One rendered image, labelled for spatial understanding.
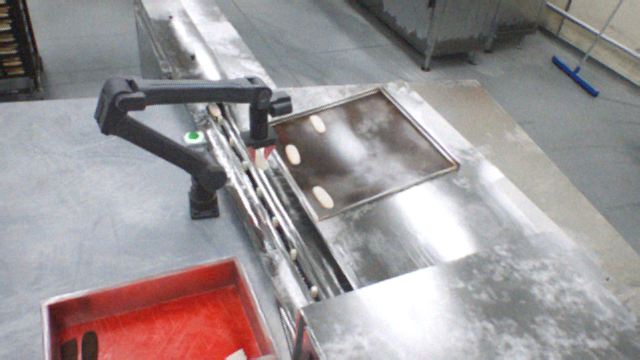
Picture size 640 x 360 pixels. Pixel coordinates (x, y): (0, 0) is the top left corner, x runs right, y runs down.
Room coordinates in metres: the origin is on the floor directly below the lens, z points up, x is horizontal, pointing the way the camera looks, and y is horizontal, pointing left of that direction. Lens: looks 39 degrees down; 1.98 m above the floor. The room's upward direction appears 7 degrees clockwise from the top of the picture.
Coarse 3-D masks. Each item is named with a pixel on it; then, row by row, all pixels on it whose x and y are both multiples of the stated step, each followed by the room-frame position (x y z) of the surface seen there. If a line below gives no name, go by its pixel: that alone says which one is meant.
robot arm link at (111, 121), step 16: (112, 80) 1.12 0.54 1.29; (112, 96) 1.07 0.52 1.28; (96, 112) 1.10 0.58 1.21; (112, 112) 1.07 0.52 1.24; (112, 128) 1.06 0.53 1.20; (128, 128) 1.09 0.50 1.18; (144, 128) 1.13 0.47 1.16; (144, 144) 1.12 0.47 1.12; (160, 144) 1.14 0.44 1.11; (176, 144) 1.18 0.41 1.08; (176, 160) 1.16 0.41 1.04; (192, 160) 1.19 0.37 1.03; (208, 176) 1.19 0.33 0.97; (224, 176) 1.22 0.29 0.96
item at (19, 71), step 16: (0, 0) 2.80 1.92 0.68; (16, 0) 2.78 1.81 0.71; (0, 16) 2.77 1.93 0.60; (16, 16) 2.79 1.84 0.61; (0, 32) 2.72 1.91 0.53; (16, 32) 2.75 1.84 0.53; (32, 32) 3.22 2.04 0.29; (0, 48) 2.81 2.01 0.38; (16, 48) 2.84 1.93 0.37; (0, 64) 2.75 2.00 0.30; (16, 64) 2.78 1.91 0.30; (32, 64) 2.78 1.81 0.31; (0, 96) 2.68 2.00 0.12
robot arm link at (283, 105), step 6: (258, 96) 1.29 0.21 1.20; (264, 96) 1.30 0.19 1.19; (270, 96) 1.31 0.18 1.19; (276, 96) 1.36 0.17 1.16; (282, 96) 1.37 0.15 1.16; (288, 96) 1.37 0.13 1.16; (258, 102) 1.29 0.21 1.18; (264, 102) 1.30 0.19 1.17; (270, 102) 1.32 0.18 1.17; (276, 102) 1.34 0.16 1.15; (282, 102) 1.36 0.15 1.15; (288, 102) 1.37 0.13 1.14; (258, 108) 1.29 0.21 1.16; (276, 108) 1.34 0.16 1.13; (282, 108) 1.35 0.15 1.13; (288, 108) 1.36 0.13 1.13; (276, 114) 1.34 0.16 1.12; (282, 114) 1.35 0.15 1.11
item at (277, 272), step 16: (144, 16) 2.45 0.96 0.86; (160, 48) 2.14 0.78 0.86; (192, 112) 1.67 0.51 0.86; (208, 128) 1.58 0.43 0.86; (208, 144) 1.49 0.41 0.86; (224, 160) 1.41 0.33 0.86; (240, 176) 1.34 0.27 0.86; (240, 192) 1.27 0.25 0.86; (240, 208) 1.20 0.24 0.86; (256, 208) 1.20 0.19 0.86; (256, 224) 1.14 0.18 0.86; (256, 240) 1.07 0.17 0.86; (272, 240) 1.08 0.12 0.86; (256, 256) 1.05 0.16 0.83; (272, 256) 1.02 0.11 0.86; (272, 272) 0.97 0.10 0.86; (288, 272) 0.97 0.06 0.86; (272, 288) 0.93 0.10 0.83; (288, 288) 0.92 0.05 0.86; (288, 304) 0.87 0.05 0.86; (304, 304) 0.87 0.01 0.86; (288, 320) 0.84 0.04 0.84
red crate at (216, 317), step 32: (224, 288) 0.92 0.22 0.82; (96, 320) 0.77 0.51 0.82; (128, 320) 0.78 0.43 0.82; (160, 320) 0.80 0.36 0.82; (192, 320) 0.81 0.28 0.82; (224, 320) 0.82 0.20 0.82; (128, 352) 0.70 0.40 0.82; (160, 352) 0.71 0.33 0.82; (192, 352) 0.72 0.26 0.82; (224, 352) 0.73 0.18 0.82; (256, 352) 0.74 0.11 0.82
